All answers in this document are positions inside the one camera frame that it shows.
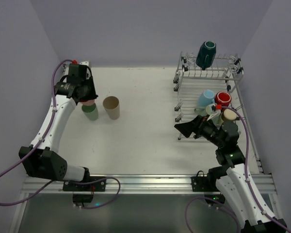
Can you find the light blue mug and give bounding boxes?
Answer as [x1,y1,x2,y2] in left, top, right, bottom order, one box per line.
[196,89,215,108]

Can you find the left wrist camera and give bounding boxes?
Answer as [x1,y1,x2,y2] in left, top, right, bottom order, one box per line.
[79,61,91,67]

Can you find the pink cup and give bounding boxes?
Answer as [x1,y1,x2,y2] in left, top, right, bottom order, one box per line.
[80,100,95,106]

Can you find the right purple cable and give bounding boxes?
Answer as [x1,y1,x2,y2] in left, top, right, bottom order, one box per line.
[186,103,291,233]

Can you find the aluminium mounting rail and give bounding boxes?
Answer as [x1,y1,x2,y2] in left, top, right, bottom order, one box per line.
[21,174,276,194]

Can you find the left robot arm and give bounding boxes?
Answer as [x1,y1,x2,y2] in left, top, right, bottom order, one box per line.
[18,61,98,182]

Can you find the light green mug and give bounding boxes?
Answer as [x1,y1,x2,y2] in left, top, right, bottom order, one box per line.
[194,107,223,126]

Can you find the metal dish rack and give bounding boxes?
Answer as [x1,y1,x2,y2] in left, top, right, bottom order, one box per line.
[172,51,252,141]

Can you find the cream small cup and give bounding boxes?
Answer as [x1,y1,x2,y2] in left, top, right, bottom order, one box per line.
[221,109,238,122]

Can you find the red mug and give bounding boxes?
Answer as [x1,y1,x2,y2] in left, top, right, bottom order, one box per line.
[214,91,232,107]

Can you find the beige tall cup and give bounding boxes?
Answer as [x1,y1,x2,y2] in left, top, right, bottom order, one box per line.
[103,96,120,120]

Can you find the dark green mug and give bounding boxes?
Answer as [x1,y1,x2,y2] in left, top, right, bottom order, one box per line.
[195,41,216,70]

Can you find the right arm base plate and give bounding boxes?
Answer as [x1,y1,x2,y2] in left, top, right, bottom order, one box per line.
[191,170,219,192]

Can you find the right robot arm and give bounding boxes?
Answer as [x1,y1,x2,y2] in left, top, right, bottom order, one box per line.
[174,115,287,233]

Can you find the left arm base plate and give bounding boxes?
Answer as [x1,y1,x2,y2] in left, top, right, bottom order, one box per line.
[63,176,106,192]

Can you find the green cup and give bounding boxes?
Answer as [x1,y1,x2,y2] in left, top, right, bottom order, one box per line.
[81,103,98,121]

